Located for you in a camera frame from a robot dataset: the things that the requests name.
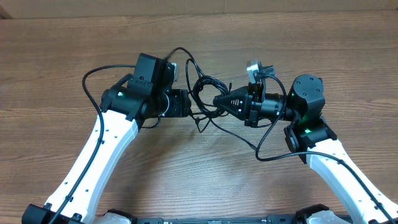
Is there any black usb cable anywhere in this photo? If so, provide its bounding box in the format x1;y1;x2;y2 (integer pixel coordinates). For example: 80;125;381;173
164;47;233;134

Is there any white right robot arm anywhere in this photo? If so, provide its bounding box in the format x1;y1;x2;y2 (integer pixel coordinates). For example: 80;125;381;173
213;74;397;223

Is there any black cable with silver plug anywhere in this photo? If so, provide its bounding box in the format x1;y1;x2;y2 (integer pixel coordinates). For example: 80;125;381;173
210;118;258;152

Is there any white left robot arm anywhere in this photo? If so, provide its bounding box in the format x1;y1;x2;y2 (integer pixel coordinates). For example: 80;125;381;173
22;54;191;224

